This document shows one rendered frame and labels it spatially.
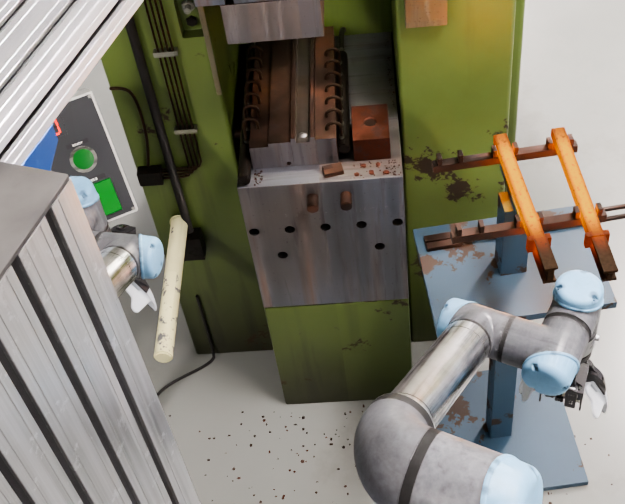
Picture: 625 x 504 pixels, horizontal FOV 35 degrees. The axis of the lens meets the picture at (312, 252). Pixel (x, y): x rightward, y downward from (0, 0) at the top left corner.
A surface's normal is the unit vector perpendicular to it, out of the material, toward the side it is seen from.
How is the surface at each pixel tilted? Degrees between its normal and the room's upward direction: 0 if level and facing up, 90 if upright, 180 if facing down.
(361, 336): 90
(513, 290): 0
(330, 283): 90
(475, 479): 9
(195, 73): 90
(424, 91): 90
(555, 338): 0
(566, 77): 0
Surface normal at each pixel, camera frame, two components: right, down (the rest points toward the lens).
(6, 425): 0.94, 0.18
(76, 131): 0.31, 0.24
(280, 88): -0.11, -0.65
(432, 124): 0.00, 0.75
